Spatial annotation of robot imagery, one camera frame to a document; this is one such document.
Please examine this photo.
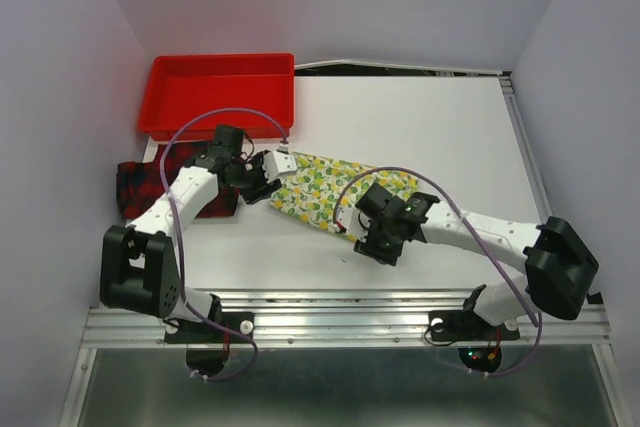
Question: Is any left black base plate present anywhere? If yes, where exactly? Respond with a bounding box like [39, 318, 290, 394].
[163, 311, 256, 382]

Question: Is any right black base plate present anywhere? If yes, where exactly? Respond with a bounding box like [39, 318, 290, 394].
[423, 310, 520, 374]

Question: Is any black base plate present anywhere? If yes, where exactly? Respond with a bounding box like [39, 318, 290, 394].
[163, 311, 256, 382]
[423, 310, 520, 374]

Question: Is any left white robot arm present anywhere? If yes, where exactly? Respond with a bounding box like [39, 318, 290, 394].
[99, 126, 297, 342]

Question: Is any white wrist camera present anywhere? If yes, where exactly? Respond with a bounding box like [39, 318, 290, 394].
[263, 150, 298, 183]
[336, 207, 371, 241]

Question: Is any lemon print skirt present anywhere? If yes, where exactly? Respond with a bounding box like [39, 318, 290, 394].
[269, 150, 420, 238]

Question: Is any red black plaid skirt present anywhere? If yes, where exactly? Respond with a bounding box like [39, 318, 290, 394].
[116, 142, 239, 220]

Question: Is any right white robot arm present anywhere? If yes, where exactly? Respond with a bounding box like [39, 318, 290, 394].
[337, 184, 599, 343]

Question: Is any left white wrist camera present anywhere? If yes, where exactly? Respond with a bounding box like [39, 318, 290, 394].
[263, 150, 298, 183]

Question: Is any aluminium rail frame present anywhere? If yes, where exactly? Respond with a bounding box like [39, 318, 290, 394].
[61, 74, 630, 426]

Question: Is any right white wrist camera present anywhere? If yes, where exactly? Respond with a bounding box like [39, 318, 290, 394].
[336, 207, 371, 241]

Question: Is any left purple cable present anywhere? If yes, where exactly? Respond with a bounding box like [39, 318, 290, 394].
[160, 107, 290, 382]

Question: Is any red plastic bin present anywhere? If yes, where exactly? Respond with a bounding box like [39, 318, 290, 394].
[137, 53, 295, 142]

